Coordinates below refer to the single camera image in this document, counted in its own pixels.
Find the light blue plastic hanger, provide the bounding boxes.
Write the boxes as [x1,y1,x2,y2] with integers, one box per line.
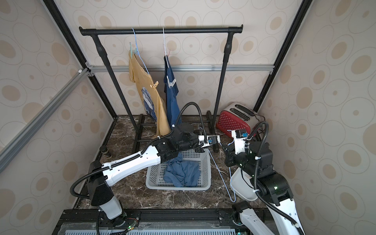
[198,126,238,203]

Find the light blue t-shirt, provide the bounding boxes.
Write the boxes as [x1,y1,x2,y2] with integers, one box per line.
[163,153,201,188]

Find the navy blue t-shirt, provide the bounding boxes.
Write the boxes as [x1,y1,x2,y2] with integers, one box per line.
[164,60,180,127]

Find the grey plastic clothespin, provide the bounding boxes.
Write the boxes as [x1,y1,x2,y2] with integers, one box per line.
[164,74,176,89]

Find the white wire hanger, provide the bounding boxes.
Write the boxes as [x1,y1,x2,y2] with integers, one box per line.
[163,27,169,68]

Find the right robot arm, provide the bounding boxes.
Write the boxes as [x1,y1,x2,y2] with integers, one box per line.
[223,142,304,235]

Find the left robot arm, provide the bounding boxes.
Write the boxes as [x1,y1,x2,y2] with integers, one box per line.
[87,123,208,220]

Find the white plastic bin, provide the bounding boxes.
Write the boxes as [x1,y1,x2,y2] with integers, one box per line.
[230,168,258,202]

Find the red polka dot toaster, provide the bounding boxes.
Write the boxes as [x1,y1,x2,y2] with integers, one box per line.
[216,102,265,137]

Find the white plastic basket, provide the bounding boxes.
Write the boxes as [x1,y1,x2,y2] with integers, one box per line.
[146,149,211,191]

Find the yellow plastic clothespin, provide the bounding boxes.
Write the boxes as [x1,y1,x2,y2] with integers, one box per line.
[150,81,159,89]

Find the mustard yellow t-shirt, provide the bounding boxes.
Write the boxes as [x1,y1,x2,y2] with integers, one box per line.
[129,54,170,136]

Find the teal plastic clothespin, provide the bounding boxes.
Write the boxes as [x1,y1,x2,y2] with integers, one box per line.
[129,42,134,58]

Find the black clothes rack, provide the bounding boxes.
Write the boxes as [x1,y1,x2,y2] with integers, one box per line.
[78,24,244,153]

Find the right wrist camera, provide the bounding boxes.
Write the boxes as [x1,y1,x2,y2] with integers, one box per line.
[231,129,248,154]

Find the black toaster power cable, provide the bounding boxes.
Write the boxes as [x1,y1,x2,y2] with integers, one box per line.
[249,113,267,133]

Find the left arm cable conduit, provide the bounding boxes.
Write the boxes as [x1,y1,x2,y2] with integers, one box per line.
[70,101,208,200]

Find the pale blue wire hanger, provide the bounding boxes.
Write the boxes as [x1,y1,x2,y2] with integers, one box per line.
[131,28,150,74]

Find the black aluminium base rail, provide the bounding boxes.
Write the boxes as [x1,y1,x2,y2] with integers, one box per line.
[51,202,306,235]

